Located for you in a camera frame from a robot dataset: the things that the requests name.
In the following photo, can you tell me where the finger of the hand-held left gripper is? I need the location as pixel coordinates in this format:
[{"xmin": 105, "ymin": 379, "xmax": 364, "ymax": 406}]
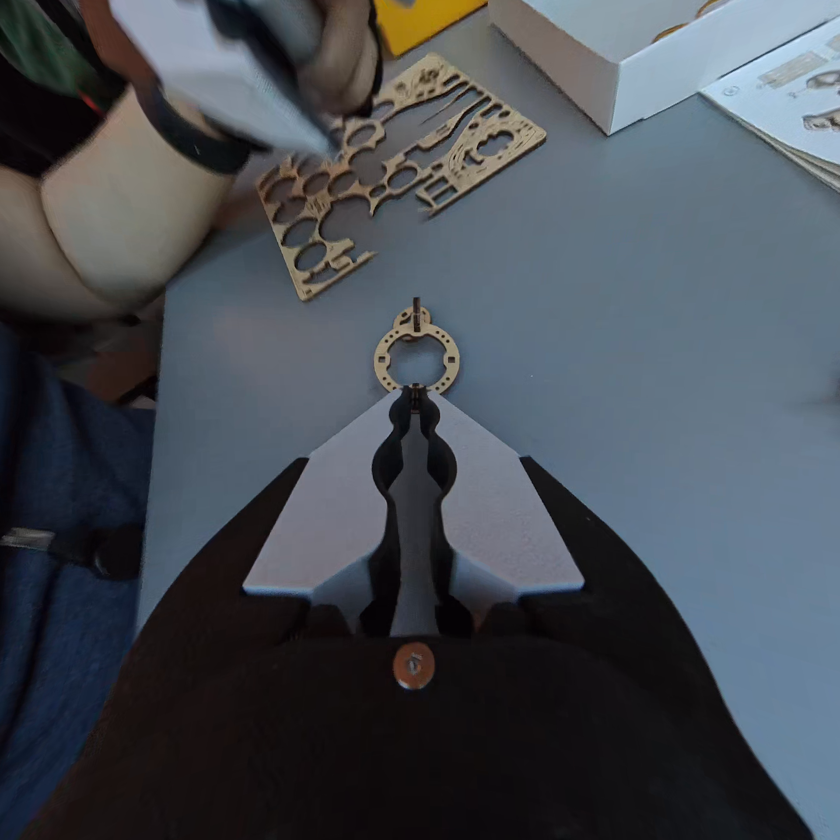
[
  {"xmin": 108, "ymin": 0, "xmax": 336, "ymax": 156},
  {"xmin": 243, "ymin": 0, "xmax": 324, "ymax": 64}
]

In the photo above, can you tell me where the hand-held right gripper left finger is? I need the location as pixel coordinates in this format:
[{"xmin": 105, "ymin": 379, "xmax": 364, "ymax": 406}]
[{"xmin": 241, "ymin": 390, "xmax": 411, "ymax": 636}]

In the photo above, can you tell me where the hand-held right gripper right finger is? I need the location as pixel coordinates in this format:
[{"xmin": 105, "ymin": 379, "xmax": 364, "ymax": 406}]
[{"xmin": 425, "ymin": 390, "xmax": 586, "ymax": 636}]

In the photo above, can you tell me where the wooden ring part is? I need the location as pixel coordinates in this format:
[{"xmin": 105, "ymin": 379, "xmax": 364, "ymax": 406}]
[{"xmin": 373, "ymin": 307, "xmax": 462, "ymax": 399}]

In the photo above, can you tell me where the punched plywood sheet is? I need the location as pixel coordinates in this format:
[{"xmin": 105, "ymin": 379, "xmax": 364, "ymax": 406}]
[{"xmin": 256, "ymin": 54, "xmax": 547, "ymax": 301}]

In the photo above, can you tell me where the person's left forearm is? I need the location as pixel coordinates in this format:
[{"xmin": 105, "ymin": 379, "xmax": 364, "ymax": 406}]
[{"xmin": 0, "ymin": 88, "xmax": 231, "ymax": 322}]

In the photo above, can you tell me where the person's left hand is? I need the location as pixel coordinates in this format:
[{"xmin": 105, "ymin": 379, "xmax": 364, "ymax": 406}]
[{"xmin": 297, "ymin": 0, "xmax": 386, "ymax": 117}]

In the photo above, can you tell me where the yellow plastic bin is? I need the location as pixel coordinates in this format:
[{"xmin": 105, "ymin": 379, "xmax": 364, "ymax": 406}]
[{"xmin": 374, "ymin": 0, "xmax": 488, "ymax": 59}]

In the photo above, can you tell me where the white cardboard box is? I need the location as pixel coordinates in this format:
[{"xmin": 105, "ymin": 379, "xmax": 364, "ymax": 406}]
[{"xmin": 489, "ymin": 0, "xmax": 840, "ymax": 137}]

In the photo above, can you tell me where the assembly booklet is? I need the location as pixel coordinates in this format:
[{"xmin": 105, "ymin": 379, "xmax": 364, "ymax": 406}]
[{"xmin": 699, "ymin": 16, "xmax": 840, "ymax": 194}]

